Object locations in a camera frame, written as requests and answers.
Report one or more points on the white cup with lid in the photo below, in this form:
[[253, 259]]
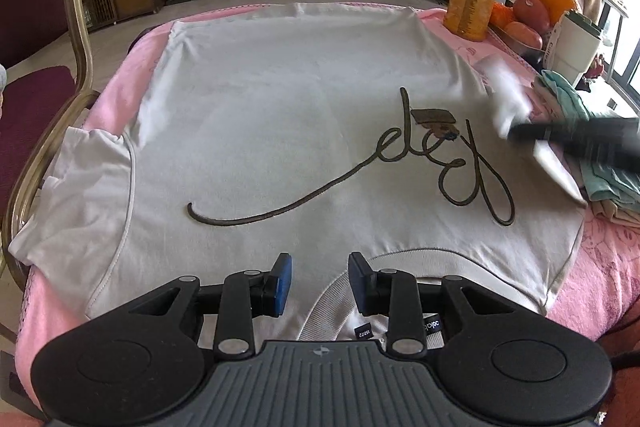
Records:
[[572, 46]]

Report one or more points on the mint green folded shirt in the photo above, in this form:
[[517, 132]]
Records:
[[574, 107]]

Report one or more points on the maroon banquet chair near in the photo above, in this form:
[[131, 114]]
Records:
[[45, 50]]

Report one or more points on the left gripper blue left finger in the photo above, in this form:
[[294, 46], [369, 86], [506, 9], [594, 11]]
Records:
[[245, 296]]

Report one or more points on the light blue knit garment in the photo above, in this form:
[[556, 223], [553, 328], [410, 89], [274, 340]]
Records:
[[2, 83]]

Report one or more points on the fruit bowl with fruit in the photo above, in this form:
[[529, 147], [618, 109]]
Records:
[[525, 26]]

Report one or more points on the white printed t-shirt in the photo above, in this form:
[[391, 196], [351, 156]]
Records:
[[314, 130]]

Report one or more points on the beige folded garment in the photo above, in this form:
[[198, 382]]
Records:
[[619, 207]]

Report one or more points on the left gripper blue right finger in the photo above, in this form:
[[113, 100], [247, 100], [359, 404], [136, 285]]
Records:
[[395, 295]]

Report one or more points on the pink dalmatian blanket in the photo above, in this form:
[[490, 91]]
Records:
[[599, 299]]

